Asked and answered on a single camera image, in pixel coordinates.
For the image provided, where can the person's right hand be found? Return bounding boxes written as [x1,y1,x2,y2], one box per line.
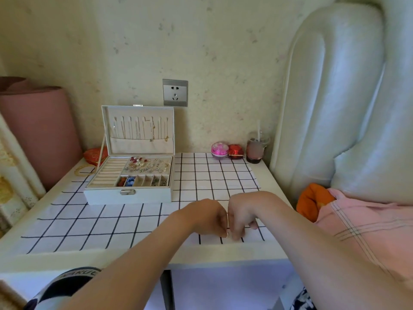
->
[227,191,275,241]

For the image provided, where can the person's left hand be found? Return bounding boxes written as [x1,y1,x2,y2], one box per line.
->
[176,199,230,239]

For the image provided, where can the white wooden jewelry box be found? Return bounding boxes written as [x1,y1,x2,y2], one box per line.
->
[83,105,176,205]

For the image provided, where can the person's right forearm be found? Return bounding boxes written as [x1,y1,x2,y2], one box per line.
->
[255,193,413,310]

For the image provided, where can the person's left forearm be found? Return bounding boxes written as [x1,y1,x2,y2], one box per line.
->
[59,211,197,310]

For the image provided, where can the red faceted gift box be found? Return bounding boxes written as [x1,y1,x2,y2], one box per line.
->
[228,144,245,160]

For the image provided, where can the pink round trinket box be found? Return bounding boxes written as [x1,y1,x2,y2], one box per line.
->
[211,142,230,158]

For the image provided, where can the red heart-shaped box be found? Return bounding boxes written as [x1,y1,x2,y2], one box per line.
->
[83,146,109,167]

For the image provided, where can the person's black printed trousers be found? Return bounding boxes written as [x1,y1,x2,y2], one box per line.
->
[24,267,318,310]

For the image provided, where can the clear plastic drink cup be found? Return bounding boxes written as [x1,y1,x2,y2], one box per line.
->
[246,130,271,164]

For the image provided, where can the orange plush cushion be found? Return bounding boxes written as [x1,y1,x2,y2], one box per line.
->
[296,183,336,223]

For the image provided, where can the white black-grid table cloth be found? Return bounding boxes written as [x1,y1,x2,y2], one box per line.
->
[21,152,267,255]

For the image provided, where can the pink plaid blanket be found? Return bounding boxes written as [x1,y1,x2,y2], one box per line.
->
[314,189,413,281]

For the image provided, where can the thin gold bangle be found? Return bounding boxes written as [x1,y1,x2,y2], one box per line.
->
[74,164,96,177]

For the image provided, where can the white padded headboard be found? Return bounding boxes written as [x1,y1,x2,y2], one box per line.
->
[269,0,413,204]

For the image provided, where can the pink rolled mat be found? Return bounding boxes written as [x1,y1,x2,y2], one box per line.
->
[0,76,83,191]

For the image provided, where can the cream gold floral curtain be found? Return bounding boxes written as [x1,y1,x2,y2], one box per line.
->
[0,112,46,239]

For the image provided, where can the row of thin chain necklaces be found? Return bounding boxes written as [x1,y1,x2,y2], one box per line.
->
[112,116,170,143]

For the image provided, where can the grey wall socket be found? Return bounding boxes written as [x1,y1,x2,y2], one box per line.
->
[162,78,189,108]

